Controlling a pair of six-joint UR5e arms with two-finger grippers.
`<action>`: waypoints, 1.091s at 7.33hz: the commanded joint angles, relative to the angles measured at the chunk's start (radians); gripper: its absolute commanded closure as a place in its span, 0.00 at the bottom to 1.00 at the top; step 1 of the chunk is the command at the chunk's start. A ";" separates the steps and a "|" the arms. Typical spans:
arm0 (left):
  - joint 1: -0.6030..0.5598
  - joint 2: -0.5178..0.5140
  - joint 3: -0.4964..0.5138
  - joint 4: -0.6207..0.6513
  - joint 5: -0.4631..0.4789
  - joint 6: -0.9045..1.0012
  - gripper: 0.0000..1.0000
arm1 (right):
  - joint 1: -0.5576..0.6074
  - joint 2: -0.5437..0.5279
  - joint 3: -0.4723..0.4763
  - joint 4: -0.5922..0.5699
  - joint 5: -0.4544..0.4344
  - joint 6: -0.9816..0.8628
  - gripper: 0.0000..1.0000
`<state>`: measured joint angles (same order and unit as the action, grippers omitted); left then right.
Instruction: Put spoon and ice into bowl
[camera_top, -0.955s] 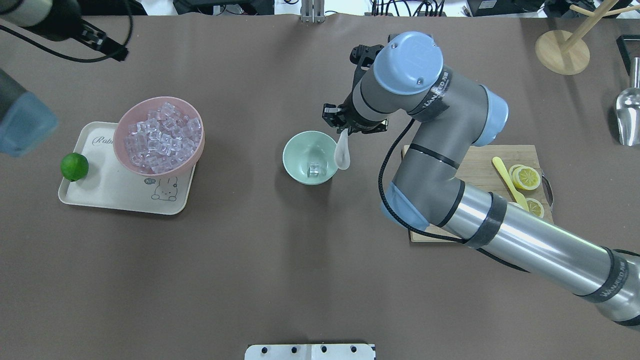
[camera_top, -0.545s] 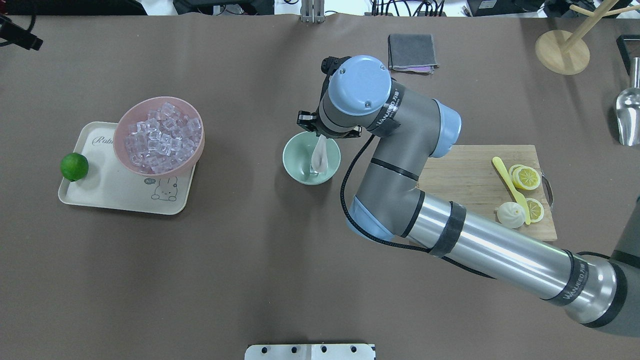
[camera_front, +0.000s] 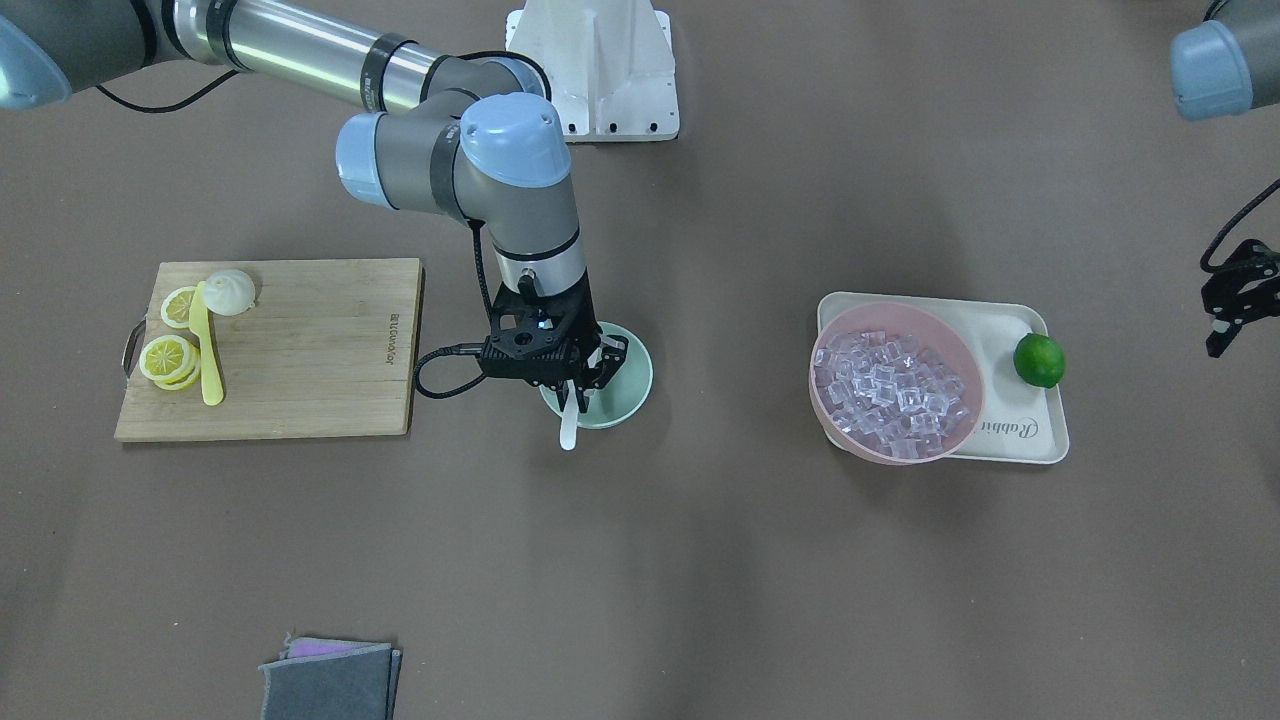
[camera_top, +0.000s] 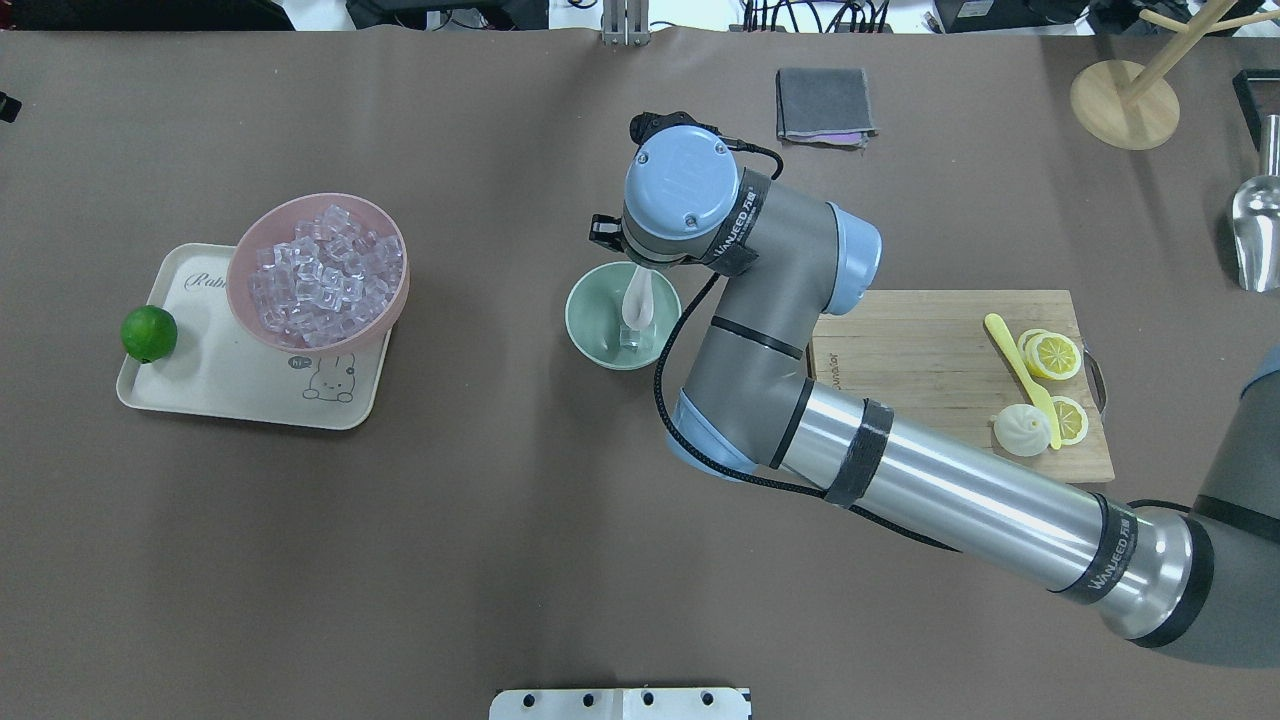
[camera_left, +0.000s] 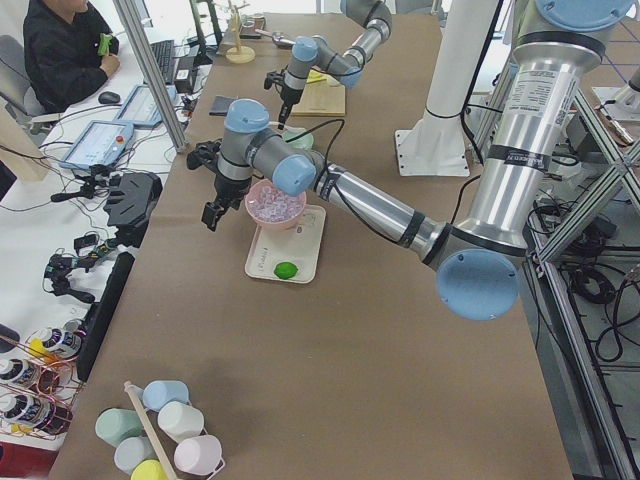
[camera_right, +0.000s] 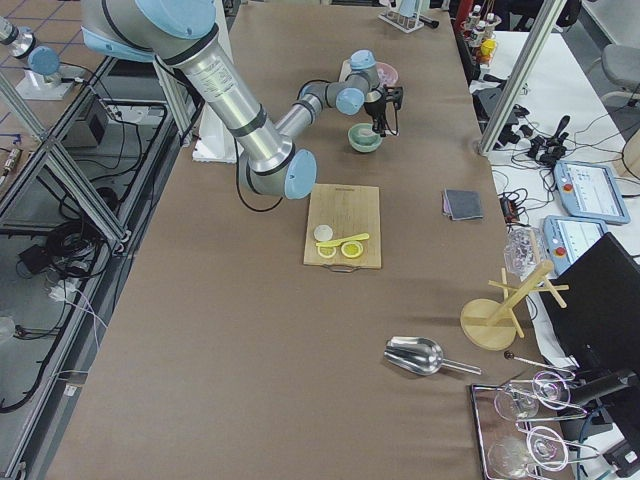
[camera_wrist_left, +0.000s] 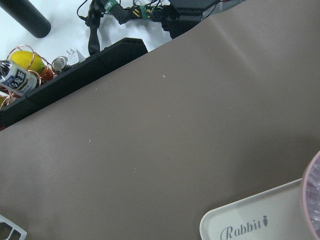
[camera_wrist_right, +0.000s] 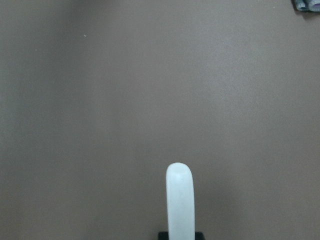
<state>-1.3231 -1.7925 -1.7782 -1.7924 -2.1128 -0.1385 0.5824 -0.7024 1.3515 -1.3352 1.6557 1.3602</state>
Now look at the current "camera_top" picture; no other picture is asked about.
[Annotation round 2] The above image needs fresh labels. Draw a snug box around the single clear ice cube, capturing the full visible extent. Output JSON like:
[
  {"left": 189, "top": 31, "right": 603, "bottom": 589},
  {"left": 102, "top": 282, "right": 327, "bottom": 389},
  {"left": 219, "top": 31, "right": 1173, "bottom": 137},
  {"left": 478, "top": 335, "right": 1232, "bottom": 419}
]
[{"left": 618, "top": 323, "right": 657, "bottom": 363}]

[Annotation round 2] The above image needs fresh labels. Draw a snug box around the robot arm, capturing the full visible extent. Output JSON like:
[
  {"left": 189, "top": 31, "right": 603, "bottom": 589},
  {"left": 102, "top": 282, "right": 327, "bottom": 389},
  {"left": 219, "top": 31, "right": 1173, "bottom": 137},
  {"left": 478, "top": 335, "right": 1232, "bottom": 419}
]
[{"left": 591, "top": 111, "right": 1279, "bottom": 667}]

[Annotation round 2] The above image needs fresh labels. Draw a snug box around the lower lemon slice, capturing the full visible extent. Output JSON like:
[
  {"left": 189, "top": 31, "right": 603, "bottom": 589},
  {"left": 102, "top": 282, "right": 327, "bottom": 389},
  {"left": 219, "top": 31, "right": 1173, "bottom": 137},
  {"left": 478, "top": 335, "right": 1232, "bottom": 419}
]
[{"left": 1051, "top": 395, "right": 1091, "bottom": 448}]

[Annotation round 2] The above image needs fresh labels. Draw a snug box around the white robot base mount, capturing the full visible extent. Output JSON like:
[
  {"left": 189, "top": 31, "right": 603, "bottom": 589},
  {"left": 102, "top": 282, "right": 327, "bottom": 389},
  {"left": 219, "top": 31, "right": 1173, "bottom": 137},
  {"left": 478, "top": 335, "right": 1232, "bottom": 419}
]
[{"left": 488, "top": 685, "right": 754, "bottom": 719}]

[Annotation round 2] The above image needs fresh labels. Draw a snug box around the upper lemon slice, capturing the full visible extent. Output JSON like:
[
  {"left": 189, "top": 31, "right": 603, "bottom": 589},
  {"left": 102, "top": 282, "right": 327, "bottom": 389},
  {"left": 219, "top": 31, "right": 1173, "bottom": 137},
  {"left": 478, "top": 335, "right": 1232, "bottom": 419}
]
[{"left": 1018, "top": 328, "right": 1083, "bottom": 380}]

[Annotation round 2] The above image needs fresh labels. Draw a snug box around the green lime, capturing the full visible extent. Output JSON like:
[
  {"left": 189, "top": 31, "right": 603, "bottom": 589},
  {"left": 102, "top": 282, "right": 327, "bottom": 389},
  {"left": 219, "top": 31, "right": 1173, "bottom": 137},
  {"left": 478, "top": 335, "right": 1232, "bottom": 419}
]
[{"left": 120, "top": 305, "right": 178, "bottom": 364}]

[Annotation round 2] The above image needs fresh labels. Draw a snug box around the cream serving tray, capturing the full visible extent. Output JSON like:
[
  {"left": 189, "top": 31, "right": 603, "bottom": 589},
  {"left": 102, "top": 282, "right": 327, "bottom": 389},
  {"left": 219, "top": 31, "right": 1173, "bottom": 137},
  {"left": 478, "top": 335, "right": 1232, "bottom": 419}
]
[{"left": 116, "top": 243, "right": 390, "bottom": 430}]

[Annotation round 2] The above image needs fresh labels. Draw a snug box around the bamboo cutting board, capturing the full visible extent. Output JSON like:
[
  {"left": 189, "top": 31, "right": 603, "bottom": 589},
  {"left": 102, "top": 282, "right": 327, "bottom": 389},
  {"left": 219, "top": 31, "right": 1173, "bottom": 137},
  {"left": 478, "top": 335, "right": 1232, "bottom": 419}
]
[{"left": 809, "top": 290, "right": 1082, "bottom": 456}]

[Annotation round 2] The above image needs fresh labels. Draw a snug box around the clear ice cubes pile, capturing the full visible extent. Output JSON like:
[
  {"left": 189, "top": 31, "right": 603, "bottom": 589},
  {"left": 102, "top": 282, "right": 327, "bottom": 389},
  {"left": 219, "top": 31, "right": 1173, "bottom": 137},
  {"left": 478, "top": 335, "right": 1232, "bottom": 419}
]
[{"left": 247, "top": 204, "right": 404, "bottom": 348}]

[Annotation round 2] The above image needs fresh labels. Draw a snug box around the mint green bowl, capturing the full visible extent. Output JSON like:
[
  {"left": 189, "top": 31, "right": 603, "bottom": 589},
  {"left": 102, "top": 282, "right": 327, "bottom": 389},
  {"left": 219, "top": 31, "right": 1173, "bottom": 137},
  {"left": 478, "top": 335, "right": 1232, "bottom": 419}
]
[{"left": 564, "top": 261, "right": 684, "bottom": 372}]

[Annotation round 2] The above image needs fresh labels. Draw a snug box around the white steamed bun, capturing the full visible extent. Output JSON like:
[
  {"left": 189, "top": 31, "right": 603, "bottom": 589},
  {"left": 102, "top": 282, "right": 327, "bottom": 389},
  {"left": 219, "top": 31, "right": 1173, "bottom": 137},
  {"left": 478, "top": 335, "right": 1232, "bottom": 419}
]
[{"left": 991, "top": 404, "right": 1052, "bottom": 457}]

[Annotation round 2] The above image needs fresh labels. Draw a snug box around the lemon slice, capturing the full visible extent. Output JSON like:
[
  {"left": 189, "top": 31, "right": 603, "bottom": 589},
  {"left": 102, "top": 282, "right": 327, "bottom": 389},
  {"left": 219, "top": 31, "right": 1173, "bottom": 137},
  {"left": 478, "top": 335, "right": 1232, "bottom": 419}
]
[
  {"left": 1051, "top": 395, "right": 1091, "bottom": 448},
  {"left": 1018, "top": 328, "right": 1083, "bottom": 380}
]

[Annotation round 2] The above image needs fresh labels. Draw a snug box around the pink bowl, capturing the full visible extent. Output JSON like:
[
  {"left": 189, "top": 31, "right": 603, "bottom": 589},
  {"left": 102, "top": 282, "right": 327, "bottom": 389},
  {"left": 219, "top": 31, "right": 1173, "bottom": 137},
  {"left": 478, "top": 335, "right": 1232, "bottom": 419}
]
[{"left": 227, "top": 193, "right": 411, "bottom": 354}]

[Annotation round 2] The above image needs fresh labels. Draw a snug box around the yellow plastic knife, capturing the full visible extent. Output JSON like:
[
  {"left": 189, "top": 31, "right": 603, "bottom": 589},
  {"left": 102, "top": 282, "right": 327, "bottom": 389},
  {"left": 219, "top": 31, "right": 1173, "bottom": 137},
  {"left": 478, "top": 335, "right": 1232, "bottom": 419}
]
[{"left": 983, "top": 313, "right": 1062, "bottom": 450}]

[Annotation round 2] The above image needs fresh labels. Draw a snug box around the grey folded cloth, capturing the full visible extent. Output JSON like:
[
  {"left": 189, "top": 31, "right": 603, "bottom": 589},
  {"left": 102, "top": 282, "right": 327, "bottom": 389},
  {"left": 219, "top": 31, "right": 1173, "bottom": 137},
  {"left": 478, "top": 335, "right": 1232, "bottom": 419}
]
[{"left": 774, "top": 67, "right": 879, "bottom": 141}]

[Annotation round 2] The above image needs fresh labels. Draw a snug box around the metal ice scoop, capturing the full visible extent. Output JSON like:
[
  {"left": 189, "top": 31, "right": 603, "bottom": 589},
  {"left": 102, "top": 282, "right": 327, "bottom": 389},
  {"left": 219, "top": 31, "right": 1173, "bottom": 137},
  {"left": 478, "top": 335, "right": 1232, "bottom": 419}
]
[{"left": 1231, "top": 114, "right": 1279, "bottom": 293}]

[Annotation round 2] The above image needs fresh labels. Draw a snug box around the white plastic spoon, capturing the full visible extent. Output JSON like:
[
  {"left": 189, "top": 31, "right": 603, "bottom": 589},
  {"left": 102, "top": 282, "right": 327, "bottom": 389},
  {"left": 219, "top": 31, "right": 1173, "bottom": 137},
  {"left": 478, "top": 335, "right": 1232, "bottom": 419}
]
[{"left": 620, "top": 265, "right": 655, "bottom": 332}]

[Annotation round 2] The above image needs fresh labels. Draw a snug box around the wooden stand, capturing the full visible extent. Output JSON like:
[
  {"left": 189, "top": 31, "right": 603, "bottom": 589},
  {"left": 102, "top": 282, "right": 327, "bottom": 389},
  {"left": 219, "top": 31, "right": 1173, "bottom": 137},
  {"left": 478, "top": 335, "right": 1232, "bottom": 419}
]
[{"left": 1069, "top": 1, "right": 1279, "bottom": 151}]

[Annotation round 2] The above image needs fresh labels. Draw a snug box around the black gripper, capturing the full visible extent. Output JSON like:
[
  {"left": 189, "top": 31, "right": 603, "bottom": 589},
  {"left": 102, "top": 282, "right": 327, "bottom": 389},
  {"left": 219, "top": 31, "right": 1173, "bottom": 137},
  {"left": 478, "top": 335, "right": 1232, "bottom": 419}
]
[{"left": 589, "top": 111, "right": 723, "bottom": 264}]

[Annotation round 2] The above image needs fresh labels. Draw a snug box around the purple cloth under grey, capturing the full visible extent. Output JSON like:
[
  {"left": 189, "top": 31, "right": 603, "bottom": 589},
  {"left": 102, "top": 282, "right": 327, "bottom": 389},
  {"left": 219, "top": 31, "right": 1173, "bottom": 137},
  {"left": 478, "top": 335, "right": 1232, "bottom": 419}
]
[{"left": 785, "top": 131, "right": 876, "bottom": 149}]

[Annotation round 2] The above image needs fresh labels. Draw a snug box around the metal cutting board handle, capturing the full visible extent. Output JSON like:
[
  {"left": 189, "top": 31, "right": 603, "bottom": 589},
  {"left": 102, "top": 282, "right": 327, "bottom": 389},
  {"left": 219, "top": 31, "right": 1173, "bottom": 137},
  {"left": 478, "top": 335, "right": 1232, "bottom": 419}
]
[{"left": 1082, "top": 343, "right": 1108, "bottom": 420}]

